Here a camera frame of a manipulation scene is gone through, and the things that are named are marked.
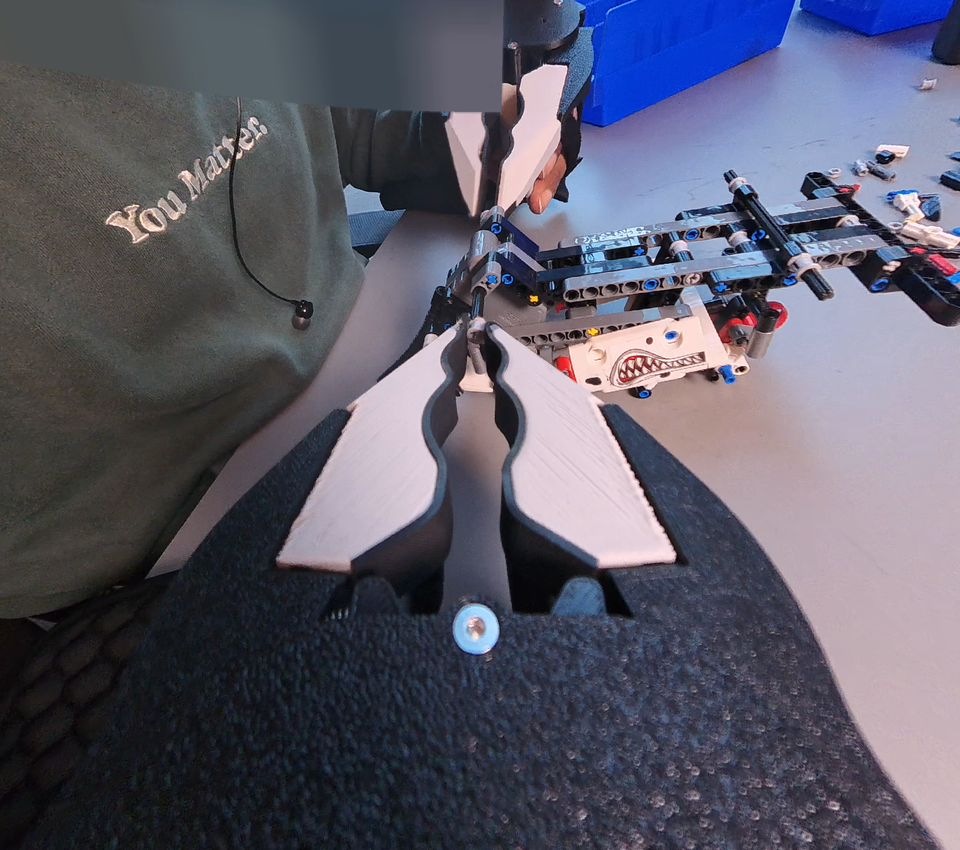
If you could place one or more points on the pile of small toy parts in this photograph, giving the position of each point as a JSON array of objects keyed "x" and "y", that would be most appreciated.
[{"x": 911, "y": 202}]

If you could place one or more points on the toy truck chassis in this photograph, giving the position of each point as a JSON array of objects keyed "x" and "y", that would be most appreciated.
[{"x": 637, "y": 284}]

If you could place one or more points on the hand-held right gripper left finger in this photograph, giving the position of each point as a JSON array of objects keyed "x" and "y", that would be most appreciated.
[{"x": 367, "y": 483}]

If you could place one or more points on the person's left hand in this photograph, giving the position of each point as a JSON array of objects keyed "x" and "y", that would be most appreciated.
[{"x": 551, "y": 183}]

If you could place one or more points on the grey upholstered chair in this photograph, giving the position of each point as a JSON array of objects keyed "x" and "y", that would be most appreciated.
[{"x": 367, "y": 232}]

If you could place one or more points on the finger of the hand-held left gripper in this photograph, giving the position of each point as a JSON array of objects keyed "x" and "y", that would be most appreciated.
[
  {"x": 466, "y": 153},
  {"x": 536, "y": 123}
]

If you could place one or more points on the person's torso green sweatshirt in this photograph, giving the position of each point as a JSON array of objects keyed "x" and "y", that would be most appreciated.
[{"x": 112, "y": 378}]

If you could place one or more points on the black box device green display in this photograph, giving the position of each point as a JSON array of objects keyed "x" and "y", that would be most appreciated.
[{"x": 946, "y": 33}]

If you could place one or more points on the grey desk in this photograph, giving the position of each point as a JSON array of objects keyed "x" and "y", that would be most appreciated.
[{"x": 750, "y": 490}]

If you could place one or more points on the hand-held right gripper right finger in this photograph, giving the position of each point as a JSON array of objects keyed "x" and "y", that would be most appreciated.
[{"x": 585, "y": 483}]

